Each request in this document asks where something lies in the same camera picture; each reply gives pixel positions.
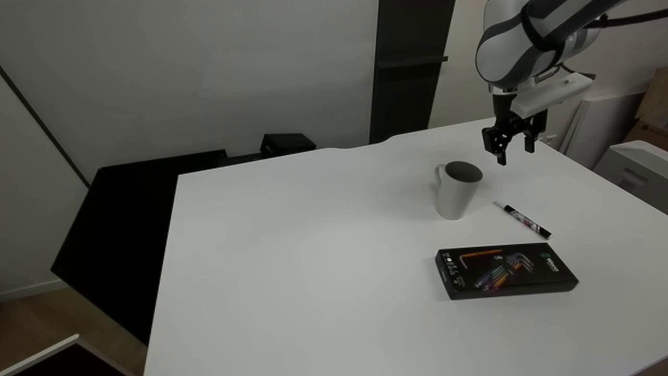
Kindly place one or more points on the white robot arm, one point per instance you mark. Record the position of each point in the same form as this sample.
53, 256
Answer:
523, 40

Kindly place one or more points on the white printer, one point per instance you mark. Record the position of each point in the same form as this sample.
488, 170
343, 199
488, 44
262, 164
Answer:
637, 168

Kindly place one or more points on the cardboard box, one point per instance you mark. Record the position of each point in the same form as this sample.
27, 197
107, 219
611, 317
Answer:
653, 115

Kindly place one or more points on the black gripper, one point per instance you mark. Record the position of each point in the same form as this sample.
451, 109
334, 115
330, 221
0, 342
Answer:
509, 124

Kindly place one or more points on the black and white marker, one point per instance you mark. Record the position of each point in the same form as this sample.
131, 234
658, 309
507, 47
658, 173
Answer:
526, 221

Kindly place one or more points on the black side table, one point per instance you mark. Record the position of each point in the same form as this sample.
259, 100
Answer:
116, 248

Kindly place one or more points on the small black box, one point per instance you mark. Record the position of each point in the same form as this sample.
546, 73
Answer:
276, 144

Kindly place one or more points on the white board leaning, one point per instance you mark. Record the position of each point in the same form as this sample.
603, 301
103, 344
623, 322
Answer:
599, 124

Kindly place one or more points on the black hex key set box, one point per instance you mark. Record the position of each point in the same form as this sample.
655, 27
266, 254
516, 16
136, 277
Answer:
505, 270

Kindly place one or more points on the black vertical wall panel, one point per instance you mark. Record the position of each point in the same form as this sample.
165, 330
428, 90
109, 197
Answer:
411, 53

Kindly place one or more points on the white mug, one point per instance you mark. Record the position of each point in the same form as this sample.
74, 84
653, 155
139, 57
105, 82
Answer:
457, 186

